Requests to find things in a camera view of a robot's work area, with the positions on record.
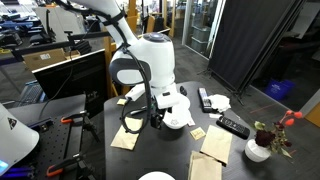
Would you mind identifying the crumpled white tissue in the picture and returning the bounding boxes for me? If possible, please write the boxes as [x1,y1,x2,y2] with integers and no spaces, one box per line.
[208,94,232,113]

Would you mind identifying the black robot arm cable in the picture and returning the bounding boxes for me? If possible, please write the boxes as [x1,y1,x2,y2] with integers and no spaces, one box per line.
[54,0,158,135]

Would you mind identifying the blue plastic bin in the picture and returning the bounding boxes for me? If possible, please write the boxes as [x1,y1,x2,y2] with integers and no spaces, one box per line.
[265,78,296,102]

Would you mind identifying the large black flat screen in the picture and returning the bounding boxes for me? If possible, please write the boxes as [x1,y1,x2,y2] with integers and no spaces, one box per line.
[32,28,171,118]

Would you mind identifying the grey storage bin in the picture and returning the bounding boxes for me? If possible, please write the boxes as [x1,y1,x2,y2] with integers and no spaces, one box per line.
[190,36,210,55]
[192,25,212,43]

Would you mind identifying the white plate with raised rim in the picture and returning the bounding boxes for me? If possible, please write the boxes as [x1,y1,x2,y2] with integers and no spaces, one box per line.
[138,171,176,180]

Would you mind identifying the yellow sticky note with writing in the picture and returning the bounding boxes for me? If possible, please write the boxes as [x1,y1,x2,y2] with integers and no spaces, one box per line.
[189,126,207,141]

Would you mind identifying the red flowers with leaves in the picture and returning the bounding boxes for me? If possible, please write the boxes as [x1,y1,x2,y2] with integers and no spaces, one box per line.
[253,110,305,160]

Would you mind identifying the white ceramic bowl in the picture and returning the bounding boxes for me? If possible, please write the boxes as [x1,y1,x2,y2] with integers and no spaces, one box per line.
[162,107,193,131]

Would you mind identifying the brown paper napkin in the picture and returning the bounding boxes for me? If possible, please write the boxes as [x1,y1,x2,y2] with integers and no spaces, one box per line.
[110,116,144,152]
[187,150,224,180]
[199,124,234,166]

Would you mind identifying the cardboard box with label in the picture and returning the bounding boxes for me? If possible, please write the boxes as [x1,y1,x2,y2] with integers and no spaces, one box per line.
[22,47,82,72]

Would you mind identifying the grey and black remote control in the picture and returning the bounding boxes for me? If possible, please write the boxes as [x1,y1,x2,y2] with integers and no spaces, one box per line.
[197,87,214,114]

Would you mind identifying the small white printed card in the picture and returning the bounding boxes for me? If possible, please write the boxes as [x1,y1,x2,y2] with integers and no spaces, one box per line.
[187,116,197,128]

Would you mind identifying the round white vase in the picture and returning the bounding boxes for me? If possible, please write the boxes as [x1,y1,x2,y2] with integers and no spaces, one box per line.
[244,138,272,164]

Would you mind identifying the brown paper napkin right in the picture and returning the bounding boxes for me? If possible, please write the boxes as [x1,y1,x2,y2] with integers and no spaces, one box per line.
[199,124,234,166]

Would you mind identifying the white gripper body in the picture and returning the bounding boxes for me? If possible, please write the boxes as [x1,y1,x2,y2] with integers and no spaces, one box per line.
[124,84,182,110]

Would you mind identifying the orange and black clamp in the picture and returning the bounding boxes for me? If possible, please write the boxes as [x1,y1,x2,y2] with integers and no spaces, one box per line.
[45,152,85,178]
[60,111,90,125]

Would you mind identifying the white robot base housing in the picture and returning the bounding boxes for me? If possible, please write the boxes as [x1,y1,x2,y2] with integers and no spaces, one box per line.
[0,102,41,177]

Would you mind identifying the brown paper napkin bottom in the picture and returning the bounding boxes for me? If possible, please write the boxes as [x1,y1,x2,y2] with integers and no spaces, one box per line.
[187,150,224,180]

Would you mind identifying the black perforated breadboard table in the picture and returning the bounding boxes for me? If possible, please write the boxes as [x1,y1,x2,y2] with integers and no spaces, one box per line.
[5,94,88,180]

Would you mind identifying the black room divider screen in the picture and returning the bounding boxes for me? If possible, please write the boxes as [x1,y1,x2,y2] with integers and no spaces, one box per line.
[207,0,307,97]

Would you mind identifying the black computer keyboard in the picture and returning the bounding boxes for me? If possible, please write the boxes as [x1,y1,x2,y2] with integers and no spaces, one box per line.
[19,79,47,107]

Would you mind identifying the brown paper napkin left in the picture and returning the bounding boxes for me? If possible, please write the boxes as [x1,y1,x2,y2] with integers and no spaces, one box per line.
[110,116,144,152]

